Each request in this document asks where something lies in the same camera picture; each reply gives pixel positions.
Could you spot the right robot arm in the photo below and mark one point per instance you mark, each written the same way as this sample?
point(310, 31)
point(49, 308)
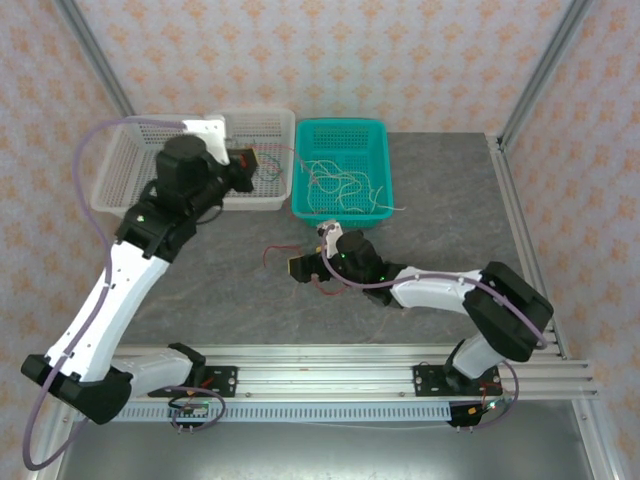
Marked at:
point(435, 292)

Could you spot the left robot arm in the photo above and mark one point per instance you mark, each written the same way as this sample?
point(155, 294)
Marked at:
point(120, 295)

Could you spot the white perforated plastic basket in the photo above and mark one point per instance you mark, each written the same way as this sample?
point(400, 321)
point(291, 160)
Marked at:
point(265, 130)
point(125, 165)

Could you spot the teal perforated plastic basket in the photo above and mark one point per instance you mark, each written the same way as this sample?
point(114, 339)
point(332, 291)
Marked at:
point(345, 140)

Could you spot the small controller circuit board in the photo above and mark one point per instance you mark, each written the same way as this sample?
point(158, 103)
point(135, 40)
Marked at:
point(192, 411)
point(470, 412)

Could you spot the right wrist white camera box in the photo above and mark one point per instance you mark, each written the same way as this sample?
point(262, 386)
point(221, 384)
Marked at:
point(330, 231)

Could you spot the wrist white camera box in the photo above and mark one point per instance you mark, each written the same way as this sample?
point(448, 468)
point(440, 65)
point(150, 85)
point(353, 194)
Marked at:
point(210, 132)
point(330, 231)

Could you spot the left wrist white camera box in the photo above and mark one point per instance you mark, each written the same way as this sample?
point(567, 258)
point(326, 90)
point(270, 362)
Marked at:
point(210, 132)

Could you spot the wide aluminium base rail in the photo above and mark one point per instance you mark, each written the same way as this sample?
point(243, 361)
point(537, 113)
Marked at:
point(325, 375)

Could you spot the aluminium frame post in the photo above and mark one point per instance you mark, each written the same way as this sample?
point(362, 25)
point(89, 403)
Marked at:
point(545, 65)
point(95, 55)

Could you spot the aluminium lower frame rail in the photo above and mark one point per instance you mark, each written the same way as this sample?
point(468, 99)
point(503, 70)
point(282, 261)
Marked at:
point(597, 445)
point(55, 450)

